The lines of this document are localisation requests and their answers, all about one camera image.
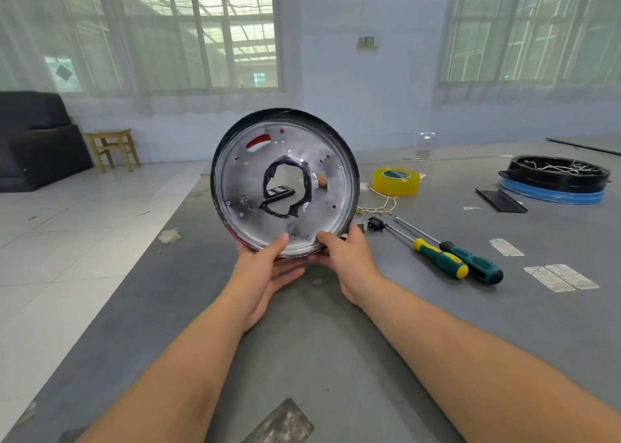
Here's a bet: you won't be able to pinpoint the red round appliance base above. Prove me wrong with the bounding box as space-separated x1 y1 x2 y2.
210 108 361 259

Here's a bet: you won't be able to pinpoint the thin black rod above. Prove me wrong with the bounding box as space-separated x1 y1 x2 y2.
545 137 621 158

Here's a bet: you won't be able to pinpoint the wide white tape strips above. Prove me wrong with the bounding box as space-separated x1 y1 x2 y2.
524 263 601 294

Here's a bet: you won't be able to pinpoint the black armchair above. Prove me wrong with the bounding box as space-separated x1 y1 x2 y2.
0 91 94 193

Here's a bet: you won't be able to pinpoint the narrow white tape strip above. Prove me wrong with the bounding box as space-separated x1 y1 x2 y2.
489 238 525 257

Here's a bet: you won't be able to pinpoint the person's right forearm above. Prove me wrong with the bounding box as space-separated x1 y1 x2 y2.
359 277 621 443

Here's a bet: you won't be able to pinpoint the teal handle screwdriver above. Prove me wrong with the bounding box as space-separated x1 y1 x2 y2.
393 215 505 286

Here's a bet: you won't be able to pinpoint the person's right hand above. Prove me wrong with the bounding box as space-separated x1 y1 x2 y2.
312 224 386 309

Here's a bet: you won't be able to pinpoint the black remote control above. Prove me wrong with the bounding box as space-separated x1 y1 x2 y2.
262 186 297 204

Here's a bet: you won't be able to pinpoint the person's left hand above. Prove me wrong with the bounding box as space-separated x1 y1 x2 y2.
225 233 306 330

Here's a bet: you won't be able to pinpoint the yellow tape roll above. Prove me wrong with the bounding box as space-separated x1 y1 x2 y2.
373 167 423 199

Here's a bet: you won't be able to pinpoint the small wooden stool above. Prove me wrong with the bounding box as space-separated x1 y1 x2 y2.
84 129 142 174

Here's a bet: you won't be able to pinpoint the white wire with ring terminal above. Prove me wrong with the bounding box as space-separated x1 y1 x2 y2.
355 188 399 216

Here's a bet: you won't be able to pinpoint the person's left forearm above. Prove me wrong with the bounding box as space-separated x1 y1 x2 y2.
82 302 263 443

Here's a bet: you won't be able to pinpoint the green yellow handle screwdriver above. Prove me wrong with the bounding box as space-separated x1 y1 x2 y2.
383 219 470 281

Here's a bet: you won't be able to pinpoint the large barred window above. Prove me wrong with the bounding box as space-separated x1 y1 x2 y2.
441 0 621 85
43 0 283 92

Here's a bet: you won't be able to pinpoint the blue ring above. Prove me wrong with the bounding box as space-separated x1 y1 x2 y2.
497 178 607 205

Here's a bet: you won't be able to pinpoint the sheer white curtain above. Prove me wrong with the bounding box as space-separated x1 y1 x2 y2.
0 0 302 114
431 0 621 107

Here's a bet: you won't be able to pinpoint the black round appliance part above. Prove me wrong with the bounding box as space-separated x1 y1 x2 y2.
499 155 613 193

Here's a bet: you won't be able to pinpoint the black flat plate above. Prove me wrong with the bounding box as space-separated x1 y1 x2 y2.
475 188 529 214

